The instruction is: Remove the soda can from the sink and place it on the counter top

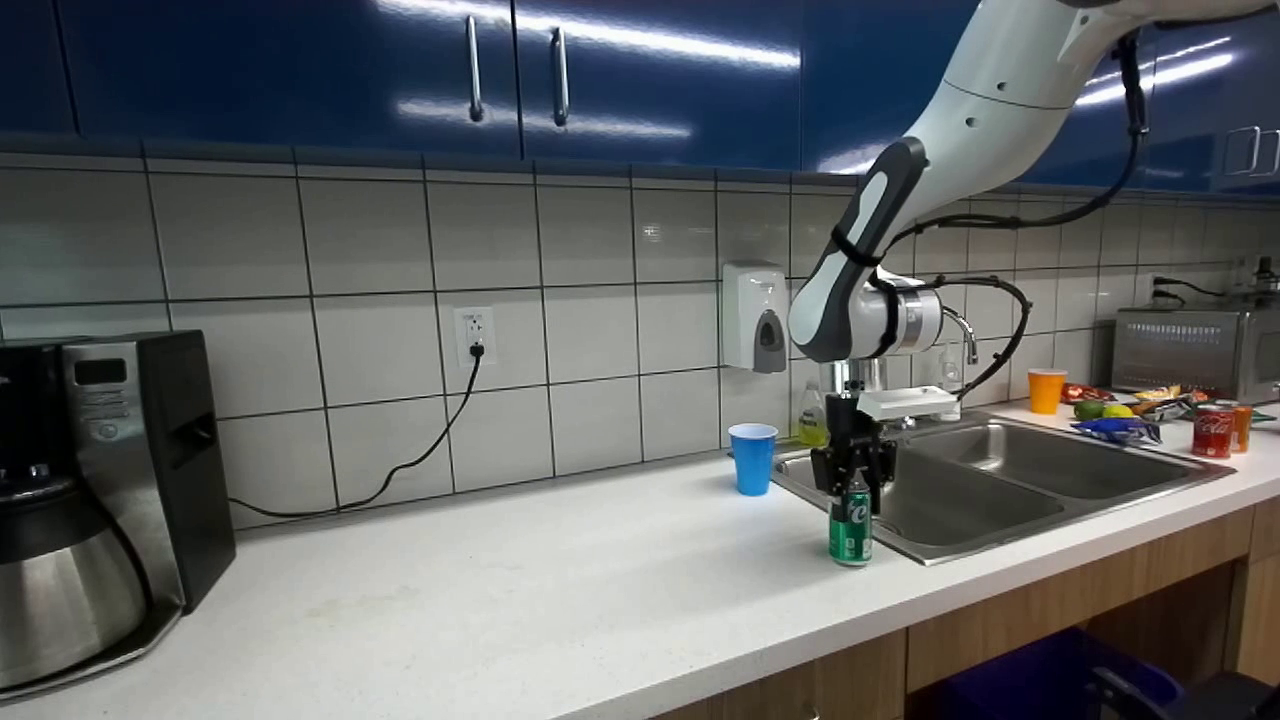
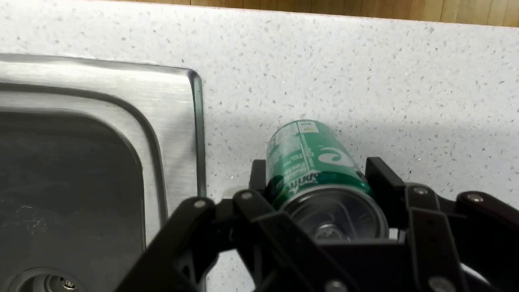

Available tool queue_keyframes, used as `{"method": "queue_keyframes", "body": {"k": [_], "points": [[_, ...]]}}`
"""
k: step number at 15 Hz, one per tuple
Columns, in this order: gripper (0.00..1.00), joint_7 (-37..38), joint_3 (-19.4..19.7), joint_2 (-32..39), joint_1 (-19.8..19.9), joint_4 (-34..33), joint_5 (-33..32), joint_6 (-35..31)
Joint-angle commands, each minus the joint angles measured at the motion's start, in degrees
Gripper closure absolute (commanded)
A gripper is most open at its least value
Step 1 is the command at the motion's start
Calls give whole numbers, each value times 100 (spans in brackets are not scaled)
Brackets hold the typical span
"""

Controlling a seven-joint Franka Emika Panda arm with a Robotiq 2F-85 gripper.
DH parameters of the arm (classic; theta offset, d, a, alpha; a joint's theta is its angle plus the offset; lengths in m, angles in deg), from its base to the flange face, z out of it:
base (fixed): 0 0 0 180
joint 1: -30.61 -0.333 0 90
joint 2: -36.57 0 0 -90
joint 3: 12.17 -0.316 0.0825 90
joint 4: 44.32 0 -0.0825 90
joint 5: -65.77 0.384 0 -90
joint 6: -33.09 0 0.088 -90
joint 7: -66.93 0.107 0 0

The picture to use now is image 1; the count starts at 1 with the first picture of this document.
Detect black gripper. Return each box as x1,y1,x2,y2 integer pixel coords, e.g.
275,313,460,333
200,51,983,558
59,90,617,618
811,391,898,514

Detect green bottle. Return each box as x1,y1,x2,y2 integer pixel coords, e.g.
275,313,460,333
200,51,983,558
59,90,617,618
825,483,878,571

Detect stainless steel double sink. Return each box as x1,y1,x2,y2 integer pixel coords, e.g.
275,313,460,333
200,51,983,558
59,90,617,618
772,412,1235,568

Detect red can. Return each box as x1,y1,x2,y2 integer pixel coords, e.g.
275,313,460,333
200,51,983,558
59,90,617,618
1187,405,1241,462

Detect clear soap pump bottle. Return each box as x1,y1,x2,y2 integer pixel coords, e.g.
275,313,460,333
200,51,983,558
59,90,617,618
794,380,833,453

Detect blue plastic cup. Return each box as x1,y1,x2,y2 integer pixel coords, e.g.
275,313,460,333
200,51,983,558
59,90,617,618
724,421,782,501

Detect wooden lower cabinet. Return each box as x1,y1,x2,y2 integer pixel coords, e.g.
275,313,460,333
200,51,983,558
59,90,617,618
666,497,1280,720

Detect orange cup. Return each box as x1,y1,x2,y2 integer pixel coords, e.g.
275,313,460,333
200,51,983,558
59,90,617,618
1026,367,1074,421

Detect blue plastic bin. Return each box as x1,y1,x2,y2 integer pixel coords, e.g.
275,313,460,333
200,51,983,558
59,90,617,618
938,622,1186,720

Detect blue snack packet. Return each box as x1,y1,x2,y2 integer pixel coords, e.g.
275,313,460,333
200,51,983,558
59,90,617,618
1074,416,1161,447

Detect stainless steel countertop appliance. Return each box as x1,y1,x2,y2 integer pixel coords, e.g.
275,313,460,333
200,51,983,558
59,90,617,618
1110,298,1280,405

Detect black coffee maker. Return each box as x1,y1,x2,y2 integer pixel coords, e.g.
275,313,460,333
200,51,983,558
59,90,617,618
0,329,242,704

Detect blue glossy upper cabinets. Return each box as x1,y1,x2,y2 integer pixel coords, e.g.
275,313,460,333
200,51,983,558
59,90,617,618
0,0,1280,197

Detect stainless steel coffee carafe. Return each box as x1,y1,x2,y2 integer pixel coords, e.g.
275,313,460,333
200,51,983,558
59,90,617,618
0,476,154,696

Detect white wall soap dispenser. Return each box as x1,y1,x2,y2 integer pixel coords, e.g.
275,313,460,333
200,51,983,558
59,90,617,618
717,258,794,377

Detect white wall outlet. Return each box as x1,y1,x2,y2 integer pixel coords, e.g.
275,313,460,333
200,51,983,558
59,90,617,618
450,303,498,367

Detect black power cord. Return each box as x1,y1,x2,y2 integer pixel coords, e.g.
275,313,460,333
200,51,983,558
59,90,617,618
223,339,487,523

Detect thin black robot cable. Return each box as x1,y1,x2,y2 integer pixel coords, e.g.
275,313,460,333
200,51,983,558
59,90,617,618
878,33,1154,399

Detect silver upper cabinet handle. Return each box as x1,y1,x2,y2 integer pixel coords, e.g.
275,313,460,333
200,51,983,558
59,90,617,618
550,25,576,131
460,10,487,129

